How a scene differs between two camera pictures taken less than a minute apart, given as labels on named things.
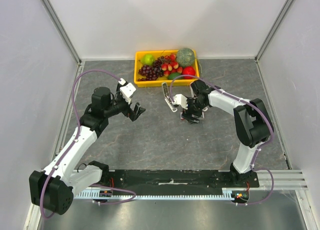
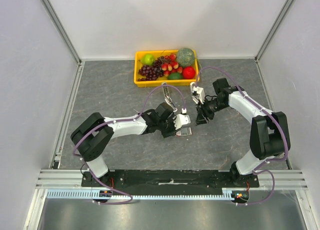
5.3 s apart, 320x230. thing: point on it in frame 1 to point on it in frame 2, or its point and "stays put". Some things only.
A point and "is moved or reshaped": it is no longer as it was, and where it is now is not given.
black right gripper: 191,115 to 204,113
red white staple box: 202,117 is moved or reshaped
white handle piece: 167,98 stays put
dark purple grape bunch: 148,73 stays put
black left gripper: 132,115 to 173,130
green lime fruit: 173,75 stays put
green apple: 147,59 stays put
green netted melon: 185,57 stays put
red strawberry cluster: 170,65 stays put
